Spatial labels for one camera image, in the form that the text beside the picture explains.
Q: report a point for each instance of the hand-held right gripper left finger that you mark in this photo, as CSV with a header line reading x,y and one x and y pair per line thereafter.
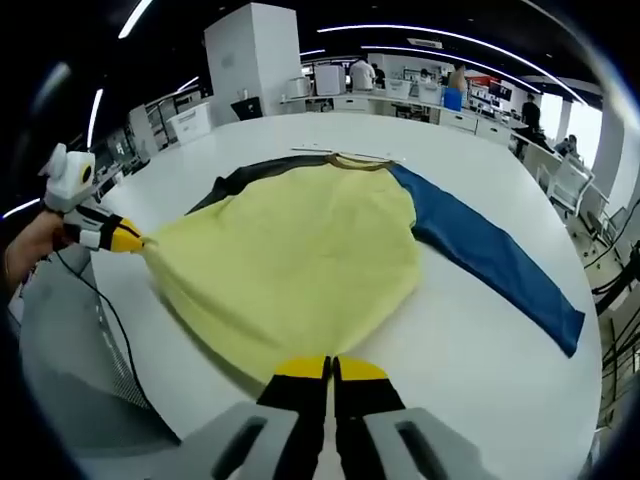
x,y
295,415

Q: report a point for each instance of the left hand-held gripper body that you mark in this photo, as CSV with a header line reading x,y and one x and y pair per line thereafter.
x,y
67,177

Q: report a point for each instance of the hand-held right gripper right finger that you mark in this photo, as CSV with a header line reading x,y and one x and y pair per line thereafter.
x,y
365,415

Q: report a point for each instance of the yellow blue black garment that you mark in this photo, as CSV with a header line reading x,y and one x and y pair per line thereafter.
x,y
300,250

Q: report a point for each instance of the person's left hand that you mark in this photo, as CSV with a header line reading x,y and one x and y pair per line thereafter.
x,y
37,242

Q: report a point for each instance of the ceiling light strip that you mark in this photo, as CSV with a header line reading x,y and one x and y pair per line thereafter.
x,y
95,117
475,63
135,19
450,34
21,208

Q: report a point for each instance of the grey mesh chair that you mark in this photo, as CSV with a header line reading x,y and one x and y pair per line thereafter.
x,y
70,360

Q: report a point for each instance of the background storage shelf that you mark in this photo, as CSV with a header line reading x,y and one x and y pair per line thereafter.
x,y
175,107

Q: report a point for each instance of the white lidded storage bin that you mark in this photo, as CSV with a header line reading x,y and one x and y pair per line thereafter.
x,y
190,122

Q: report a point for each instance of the black trapezoid container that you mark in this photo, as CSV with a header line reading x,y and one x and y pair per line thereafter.
x,y
247,109

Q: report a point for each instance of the white square pillar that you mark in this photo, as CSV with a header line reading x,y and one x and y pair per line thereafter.
x,y
250,60
612,150

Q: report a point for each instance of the white rounded appliance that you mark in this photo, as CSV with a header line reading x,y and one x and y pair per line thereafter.
x,y
300,88

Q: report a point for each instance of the white box appliance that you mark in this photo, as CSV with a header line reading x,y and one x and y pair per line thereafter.
x,y
330,80

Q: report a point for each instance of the black metal stand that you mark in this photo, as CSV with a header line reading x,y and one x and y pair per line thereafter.
x,y
620,320

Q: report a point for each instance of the long white cabinet counter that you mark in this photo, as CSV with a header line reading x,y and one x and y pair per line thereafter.
x,y
400,112

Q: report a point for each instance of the white office chair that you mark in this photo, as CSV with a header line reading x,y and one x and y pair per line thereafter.
x,y
572,185

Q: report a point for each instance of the white plastic crate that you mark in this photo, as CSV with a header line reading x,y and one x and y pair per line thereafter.
x,y
399,88
428,93

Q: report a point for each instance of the blue plastic bin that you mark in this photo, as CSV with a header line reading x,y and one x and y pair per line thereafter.
x,y
452,99

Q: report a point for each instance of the dark monitor screen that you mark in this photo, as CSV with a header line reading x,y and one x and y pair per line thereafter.
x,y
500,91

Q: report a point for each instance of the ceiling air vent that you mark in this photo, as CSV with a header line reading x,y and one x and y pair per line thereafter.
x,y
425,43

